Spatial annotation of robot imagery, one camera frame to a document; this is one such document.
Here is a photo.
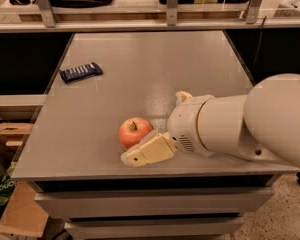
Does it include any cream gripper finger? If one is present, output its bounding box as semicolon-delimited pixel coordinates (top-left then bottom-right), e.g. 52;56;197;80
176;91;192;106
121;132;177;167

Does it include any red apple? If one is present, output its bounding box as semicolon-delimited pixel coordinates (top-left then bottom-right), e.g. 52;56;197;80
118;117;153;149

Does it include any metal shelf frame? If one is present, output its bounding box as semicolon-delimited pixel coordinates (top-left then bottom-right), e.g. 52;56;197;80
0;0;300;33

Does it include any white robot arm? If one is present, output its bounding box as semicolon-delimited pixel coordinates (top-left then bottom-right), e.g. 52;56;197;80
121;74;300;168

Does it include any brown cardboard box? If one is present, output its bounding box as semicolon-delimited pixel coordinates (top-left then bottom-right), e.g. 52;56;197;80
0;123;48;240

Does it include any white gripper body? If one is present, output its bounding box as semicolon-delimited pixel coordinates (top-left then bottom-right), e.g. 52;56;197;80
167;95;213;156

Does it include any grey lower drawer front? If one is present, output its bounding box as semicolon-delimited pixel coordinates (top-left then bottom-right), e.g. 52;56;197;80
65;217;243;240

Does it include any blue rxbar blueberry wrapper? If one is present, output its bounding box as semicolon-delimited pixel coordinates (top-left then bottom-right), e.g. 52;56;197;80
59;62;103;84

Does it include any grey drawer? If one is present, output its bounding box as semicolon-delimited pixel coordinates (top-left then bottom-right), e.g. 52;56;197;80
65;217;243;240
35;187;274;220

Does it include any grey upper drawer front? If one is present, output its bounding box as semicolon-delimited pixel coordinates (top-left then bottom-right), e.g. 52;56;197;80
35;187;274;220

